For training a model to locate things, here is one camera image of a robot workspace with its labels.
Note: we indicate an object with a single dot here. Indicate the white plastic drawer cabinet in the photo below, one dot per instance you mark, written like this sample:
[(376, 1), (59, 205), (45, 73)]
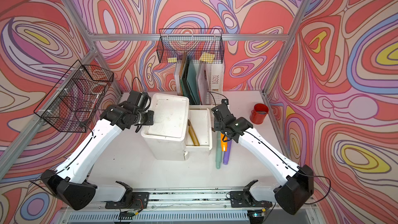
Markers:
[(166, 138)]

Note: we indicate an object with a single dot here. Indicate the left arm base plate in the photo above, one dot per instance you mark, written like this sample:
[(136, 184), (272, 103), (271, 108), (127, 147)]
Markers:
[(131, 200)]

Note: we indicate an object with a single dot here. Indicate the green folder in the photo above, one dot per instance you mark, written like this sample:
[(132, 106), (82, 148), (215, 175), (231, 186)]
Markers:
[(191, 80)]

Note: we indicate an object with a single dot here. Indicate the mint green toy microphone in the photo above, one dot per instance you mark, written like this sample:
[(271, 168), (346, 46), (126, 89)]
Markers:
[(218, 151)]

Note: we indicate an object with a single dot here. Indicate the white file organizer rack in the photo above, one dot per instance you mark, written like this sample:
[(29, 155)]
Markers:
[(209, 81)]

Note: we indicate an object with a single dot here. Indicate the orange toy microphone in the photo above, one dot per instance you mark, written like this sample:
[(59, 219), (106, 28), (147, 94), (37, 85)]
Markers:
[(224, 142)]

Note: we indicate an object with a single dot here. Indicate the black wire basket left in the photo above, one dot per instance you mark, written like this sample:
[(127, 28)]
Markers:
[(71, 104)]

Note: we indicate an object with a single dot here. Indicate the small yellow sticky note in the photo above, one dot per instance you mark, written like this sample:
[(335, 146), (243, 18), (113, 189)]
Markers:
[(172, 60)]

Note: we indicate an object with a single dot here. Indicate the white drawer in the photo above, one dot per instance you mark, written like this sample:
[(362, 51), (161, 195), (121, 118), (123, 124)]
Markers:
[(201, 124)]

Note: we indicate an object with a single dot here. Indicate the red metal cup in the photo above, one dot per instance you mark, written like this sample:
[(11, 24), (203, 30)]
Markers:
[(259, 113)]

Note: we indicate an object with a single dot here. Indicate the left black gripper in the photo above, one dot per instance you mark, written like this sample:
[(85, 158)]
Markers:
[(151, 119)]

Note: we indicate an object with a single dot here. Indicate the yellow sticky note pad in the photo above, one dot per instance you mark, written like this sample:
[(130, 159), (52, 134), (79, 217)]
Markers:
[(207, 57)]

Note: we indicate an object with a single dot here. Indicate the black wire basket back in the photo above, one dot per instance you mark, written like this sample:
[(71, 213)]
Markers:
[(187, 44)]

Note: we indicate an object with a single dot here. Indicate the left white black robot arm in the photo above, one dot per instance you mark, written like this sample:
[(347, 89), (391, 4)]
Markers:
[(68, 182)]

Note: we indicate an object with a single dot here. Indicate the black wire basket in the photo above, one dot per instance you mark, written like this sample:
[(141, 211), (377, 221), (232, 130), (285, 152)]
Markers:
[(187, 44), (71, 104)]

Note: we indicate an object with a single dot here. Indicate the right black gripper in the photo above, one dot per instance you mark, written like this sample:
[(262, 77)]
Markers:
[(217, 127)]

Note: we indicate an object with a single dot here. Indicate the olive toy microphone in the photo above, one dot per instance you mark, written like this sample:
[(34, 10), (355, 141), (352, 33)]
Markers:
[(193, 134)]

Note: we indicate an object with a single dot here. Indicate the purple toy microphone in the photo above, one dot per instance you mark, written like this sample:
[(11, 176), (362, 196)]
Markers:
[(226, 155)]

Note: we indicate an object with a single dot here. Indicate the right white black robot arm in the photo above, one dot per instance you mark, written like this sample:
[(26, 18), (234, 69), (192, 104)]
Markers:
[(295, 183)]

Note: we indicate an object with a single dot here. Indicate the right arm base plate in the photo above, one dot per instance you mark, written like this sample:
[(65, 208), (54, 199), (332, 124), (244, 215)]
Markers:
[(242, 199)]

